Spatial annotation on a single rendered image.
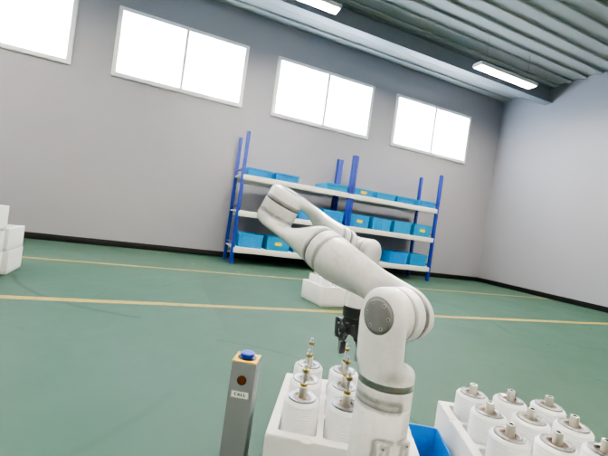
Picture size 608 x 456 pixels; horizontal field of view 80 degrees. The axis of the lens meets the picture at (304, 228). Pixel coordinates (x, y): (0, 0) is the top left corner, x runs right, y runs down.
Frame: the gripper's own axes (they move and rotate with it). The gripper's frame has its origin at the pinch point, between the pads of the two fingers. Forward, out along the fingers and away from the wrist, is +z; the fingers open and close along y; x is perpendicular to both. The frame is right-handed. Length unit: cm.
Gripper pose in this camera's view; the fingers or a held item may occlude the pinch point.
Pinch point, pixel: (349, 353)
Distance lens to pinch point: 115.8
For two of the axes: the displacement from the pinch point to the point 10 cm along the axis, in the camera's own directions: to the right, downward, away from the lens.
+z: -1.4, 9.9, 0.1
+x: 7.8, 1.0, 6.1
